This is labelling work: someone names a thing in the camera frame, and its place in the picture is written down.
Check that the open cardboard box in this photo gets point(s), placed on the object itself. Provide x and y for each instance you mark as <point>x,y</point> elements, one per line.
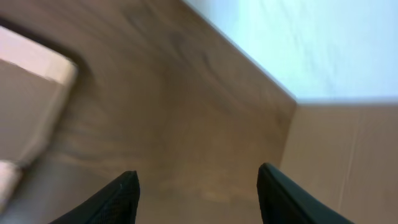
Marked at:
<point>35,84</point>

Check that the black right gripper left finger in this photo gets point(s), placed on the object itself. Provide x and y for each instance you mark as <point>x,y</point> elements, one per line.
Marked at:
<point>116,203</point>

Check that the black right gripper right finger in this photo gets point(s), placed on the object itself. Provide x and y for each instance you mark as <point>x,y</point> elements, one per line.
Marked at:
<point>281,200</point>

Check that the brown cardboard right panel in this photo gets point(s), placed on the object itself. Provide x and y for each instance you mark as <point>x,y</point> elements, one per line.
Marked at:
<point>346,157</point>

